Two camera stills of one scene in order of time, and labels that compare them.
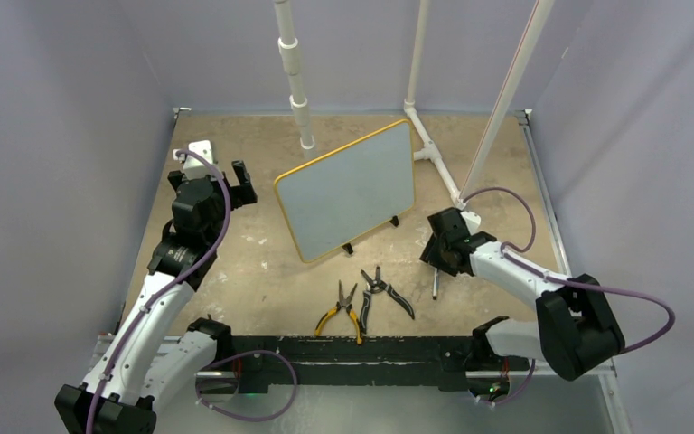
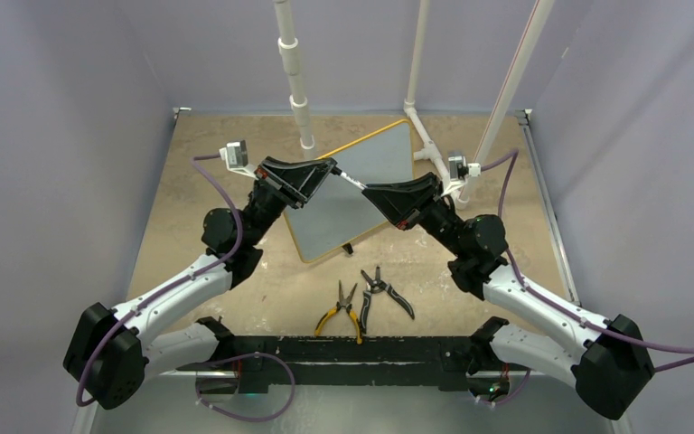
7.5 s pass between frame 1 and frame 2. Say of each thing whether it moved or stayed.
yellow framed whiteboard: stayed
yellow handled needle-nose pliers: stayed
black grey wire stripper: stayed
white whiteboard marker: moved
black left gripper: moved
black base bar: stayed
